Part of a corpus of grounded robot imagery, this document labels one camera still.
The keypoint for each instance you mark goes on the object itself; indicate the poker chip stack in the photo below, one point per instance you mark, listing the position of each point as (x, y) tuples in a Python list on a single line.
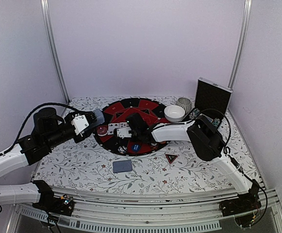
[(217, 122), (194, 113)]

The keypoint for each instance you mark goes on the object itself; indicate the black triangular all-in marker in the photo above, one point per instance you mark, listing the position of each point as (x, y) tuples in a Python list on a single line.
[(171, 157)]

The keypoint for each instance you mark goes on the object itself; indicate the poker chip stack right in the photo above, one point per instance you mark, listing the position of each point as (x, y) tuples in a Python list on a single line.
[(217, 122)]

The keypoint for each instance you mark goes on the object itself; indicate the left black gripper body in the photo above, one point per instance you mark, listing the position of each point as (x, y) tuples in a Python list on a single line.
[(81, 138)]

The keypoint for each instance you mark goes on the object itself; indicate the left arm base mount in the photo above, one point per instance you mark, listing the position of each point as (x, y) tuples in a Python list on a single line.
[(47, 202)]

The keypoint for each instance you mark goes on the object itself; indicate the face-up spades card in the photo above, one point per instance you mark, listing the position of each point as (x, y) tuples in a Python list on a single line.
[(112, 127)]

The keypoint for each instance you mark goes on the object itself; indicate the grey striped ceramic mug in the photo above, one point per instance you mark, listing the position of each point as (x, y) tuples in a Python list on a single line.
[(184, 103)]

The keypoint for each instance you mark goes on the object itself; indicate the aluminium poker chip case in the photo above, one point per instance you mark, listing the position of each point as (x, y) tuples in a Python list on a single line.
[(211, 99)]

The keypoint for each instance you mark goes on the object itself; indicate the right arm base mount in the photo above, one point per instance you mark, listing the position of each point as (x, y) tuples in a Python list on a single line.
[(242, 204)]

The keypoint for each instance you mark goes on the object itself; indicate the aluminium front rail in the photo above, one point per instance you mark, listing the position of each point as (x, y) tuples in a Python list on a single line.
[(97, 212)]

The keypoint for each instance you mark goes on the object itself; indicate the right aluminium frame post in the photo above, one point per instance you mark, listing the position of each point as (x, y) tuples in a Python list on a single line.
[(241, 42)]

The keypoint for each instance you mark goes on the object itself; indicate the white ceramic bowl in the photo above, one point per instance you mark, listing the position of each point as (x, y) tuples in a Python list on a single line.
[(174, 113)]

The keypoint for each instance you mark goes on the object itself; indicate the clear red dealer button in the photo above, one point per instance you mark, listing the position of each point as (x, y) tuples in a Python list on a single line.
[(102, 131)]

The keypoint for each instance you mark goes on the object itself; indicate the blue small blind button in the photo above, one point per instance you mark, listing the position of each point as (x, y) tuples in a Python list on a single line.
[(135, 147)]

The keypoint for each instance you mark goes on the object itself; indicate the aluminium frame post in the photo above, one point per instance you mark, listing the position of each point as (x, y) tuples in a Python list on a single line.
[(241, 42), (53, 50)]

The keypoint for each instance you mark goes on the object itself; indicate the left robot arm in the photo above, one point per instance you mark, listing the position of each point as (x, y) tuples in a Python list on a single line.
[(50, 130)]

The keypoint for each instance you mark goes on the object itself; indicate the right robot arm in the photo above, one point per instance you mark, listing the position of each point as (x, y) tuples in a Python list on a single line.
[(207, 142)]

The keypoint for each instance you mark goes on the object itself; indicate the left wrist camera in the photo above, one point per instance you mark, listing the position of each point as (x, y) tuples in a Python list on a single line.
[(80, 123)]

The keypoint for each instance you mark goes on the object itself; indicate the face-up diamonds card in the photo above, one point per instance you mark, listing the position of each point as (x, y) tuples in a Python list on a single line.
[(123, 125)]

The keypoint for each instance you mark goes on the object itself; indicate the round red black poker mat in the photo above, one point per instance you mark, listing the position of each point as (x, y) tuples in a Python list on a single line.
[(145, 110)]

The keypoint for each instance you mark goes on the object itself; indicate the left aluminium frame post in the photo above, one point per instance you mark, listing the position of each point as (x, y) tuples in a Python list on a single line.
[(53, 50)]

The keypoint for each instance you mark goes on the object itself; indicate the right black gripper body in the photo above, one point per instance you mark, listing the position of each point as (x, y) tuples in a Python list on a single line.
[(137, 134)]

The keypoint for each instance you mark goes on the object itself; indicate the blue ten poker chip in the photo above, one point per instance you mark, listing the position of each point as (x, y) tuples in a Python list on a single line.
[(122, 150)]

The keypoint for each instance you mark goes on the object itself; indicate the poker chip stack left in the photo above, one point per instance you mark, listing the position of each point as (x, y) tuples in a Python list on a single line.
[(194, 113)]

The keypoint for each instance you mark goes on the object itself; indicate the red hundred poker chip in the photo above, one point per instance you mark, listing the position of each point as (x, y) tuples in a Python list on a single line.
[(153, 146)]

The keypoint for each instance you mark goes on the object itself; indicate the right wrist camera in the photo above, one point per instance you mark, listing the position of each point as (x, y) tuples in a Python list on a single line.
[(124, 132)]

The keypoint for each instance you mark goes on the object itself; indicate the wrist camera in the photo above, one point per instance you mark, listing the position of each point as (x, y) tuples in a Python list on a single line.
[(80, 123), (124, 132)]

